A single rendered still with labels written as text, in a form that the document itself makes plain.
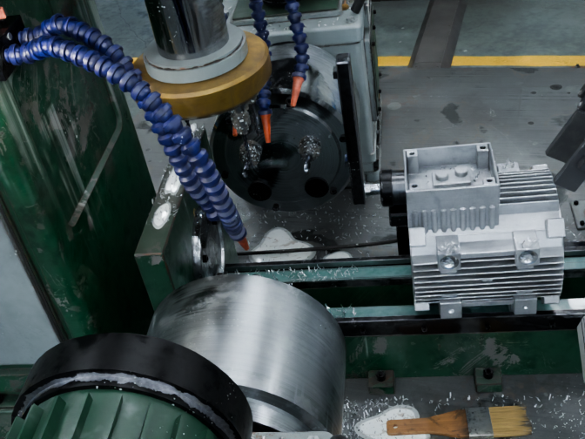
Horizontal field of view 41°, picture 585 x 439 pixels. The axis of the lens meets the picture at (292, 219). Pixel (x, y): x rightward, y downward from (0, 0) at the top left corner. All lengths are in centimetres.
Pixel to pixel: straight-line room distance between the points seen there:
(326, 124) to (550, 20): 290
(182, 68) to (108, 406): 50
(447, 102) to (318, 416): 117
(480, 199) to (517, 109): 82
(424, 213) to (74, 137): 48
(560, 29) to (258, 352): 333
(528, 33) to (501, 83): 204
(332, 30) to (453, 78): 60
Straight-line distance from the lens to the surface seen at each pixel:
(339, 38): 146
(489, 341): 121
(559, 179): 100
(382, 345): 121
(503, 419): 121
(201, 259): 114
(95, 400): 58
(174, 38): 96
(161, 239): 104
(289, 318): 89
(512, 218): 109
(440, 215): 106
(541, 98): 190
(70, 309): 109
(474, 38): 397
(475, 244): 108
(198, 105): 95
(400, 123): 183
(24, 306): 110
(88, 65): 83
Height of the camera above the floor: 177
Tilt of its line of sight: 38 degrees down
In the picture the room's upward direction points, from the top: 11 degrees counter-clockwise
